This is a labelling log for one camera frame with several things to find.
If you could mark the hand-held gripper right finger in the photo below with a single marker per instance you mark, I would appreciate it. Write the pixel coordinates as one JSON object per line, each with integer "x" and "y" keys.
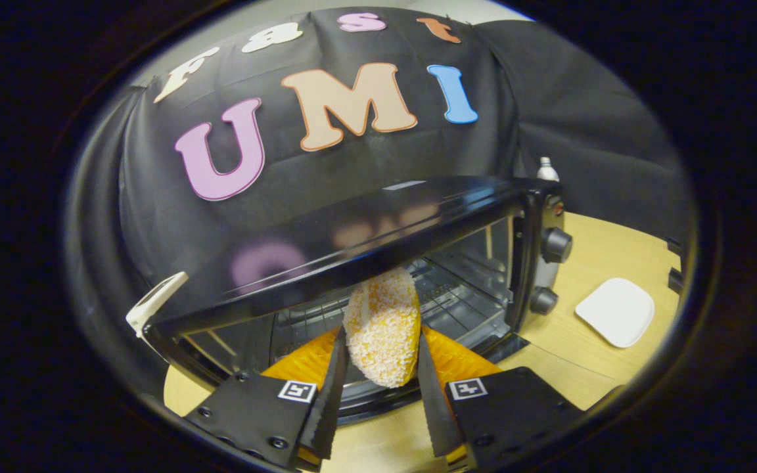
{"x": 432, "y": 407}

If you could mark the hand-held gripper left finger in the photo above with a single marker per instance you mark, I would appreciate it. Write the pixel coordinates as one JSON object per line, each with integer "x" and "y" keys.
{"x": 332, "y": 401}

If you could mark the sprinkled bread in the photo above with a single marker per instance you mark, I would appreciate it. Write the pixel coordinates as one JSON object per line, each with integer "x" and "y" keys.
{"x": 385, "y": 328}

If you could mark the black toaster oven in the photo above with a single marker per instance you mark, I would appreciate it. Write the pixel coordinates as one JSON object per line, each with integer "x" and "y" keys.
{"x": 365, "y": 230}

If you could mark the white pop-up toaster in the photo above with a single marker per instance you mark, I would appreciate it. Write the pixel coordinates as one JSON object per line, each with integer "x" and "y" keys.
{"x": 155, "y": 299}

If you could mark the white plate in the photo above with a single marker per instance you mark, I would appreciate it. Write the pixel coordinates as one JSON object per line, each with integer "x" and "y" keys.
{"x": 615, "y": 312}

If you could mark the pink label bottle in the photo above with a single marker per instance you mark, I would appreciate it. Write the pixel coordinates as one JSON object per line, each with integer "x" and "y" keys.
{"x": 547, "y": 169}

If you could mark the black table clamp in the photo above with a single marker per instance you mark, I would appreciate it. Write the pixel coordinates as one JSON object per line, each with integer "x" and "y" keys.
{"x": 673, "y": 246}
{"x": 675, "y": 280}

